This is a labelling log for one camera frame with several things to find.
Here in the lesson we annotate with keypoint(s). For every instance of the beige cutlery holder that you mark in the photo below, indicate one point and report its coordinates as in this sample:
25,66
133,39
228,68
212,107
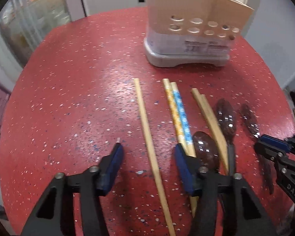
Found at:
199,5

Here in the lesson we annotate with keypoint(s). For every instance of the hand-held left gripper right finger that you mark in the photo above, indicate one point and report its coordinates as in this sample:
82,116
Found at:
184,169

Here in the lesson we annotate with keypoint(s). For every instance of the blue patterned chopstick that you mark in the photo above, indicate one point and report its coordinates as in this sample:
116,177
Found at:
183,118

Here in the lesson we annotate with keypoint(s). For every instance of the dark brown translucent spoon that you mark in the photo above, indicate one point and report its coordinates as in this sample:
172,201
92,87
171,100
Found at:
205,150
226,120
250,124

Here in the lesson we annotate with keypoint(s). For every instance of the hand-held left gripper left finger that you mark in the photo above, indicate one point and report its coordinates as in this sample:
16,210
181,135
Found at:
113,167

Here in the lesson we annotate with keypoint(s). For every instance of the yellow patterned chopstick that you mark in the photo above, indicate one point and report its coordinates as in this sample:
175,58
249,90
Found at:
173,113

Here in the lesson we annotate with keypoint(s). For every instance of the plain wooden chopstick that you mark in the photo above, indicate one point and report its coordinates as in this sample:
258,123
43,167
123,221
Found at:
198,102
215,125
147,140

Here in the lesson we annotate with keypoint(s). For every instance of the glass door cabinet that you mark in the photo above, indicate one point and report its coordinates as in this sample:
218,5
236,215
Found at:
27,22

